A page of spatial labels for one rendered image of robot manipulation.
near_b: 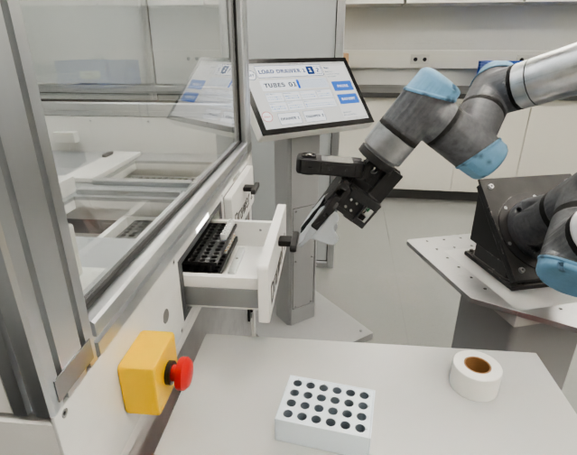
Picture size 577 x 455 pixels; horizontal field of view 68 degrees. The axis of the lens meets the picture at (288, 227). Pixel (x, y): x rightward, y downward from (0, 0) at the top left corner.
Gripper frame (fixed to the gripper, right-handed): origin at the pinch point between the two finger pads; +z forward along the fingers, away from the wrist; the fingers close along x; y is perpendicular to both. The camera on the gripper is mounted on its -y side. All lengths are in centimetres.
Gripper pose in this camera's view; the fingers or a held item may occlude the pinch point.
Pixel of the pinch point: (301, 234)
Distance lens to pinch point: 79.8
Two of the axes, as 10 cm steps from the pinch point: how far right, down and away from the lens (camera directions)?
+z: -5.7, 7.3, 3.7
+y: 8.2, 5.6, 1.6
